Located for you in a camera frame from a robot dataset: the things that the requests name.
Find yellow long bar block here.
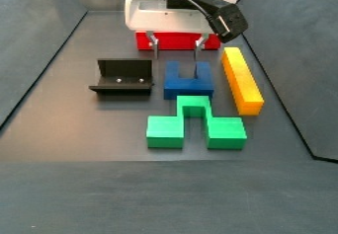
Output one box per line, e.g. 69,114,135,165
222,47,265,116

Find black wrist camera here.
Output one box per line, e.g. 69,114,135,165
207,0,249,43

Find blue U-shaped block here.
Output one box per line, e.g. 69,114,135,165
165,61,214,100

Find black angle bracket fixture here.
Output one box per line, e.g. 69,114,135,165
89,58,154,95

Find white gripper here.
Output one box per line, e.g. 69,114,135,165
125,0,238,79

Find green zigzag block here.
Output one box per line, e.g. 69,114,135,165
146,96,248,150

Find red slotted base block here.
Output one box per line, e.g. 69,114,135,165
135,32,221,50

